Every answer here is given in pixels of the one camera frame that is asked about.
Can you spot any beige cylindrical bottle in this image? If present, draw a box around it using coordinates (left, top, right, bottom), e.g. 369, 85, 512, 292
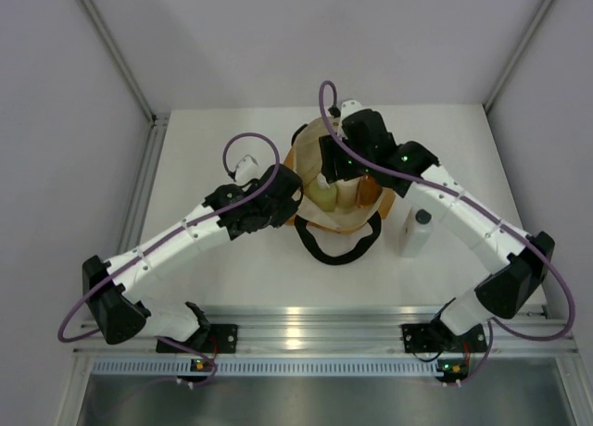
335, 179, 360, 210

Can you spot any yellow pump lotion bottle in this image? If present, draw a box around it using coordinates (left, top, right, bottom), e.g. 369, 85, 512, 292
306, 173, 337, 212

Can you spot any white bottle black cap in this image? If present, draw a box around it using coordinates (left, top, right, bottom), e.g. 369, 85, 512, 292
399, 207, 433, 258

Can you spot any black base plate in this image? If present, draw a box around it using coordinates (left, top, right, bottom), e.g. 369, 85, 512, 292
181, 324, 238, 354
400, 323, 443, 354

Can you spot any orange bottle pink cap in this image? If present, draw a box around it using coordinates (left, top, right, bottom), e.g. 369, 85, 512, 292
356, 176, 383, 207

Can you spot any purple cable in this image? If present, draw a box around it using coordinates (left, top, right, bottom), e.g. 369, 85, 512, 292
317, 80, 577, 342
57, 132, 282, 343

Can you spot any aluminium frame post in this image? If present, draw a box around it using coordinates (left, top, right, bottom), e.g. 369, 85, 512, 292
64, 0, 161, 126
483, 0, 558, 115

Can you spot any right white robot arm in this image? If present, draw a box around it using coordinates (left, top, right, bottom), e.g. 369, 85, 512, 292
320, 102, 554, 349

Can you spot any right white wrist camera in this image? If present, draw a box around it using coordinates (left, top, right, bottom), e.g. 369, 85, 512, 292
328, 99, 364, 123

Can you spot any aluminium mounting rail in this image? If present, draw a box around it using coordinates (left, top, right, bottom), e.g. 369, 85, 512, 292
71, 306, 579, 358

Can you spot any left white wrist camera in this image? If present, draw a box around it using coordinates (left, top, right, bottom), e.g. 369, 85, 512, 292
233, 155, 259, 184

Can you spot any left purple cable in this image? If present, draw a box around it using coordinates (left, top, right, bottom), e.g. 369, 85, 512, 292
57, 132, 282, 343

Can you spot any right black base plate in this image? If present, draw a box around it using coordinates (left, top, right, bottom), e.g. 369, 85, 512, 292
400, 323, 443, 354

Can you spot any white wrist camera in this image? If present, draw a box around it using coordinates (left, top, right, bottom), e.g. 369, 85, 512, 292
328, 99, 364, 123
233, 155, 259, 184

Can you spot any slotted grey cable duct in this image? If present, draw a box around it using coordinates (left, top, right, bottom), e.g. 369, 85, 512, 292
90, 357, 469, 377

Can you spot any right aluminium frame post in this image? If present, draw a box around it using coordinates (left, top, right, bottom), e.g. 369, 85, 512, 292
483, 0, 558, 115

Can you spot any tan canvas tote bag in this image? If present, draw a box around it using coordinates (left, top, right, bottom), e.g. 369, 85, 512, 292
284, 118, 396, 266

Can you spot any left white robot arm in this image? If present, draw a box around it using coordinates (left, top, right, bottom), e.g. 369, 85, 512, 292
82, 165, 303, 352

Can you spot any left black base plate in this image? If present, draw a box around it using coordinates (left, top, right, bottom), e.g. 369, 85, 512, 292
181, 324, 238, 354

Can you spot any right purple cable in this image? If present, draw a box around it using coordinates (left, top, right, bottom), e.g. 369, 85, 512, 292
317, 80, 577, 342

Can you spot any left aluminium frame post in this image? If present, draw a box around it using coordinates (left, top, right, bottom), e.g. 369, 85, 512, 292
64, 0, 161, 126

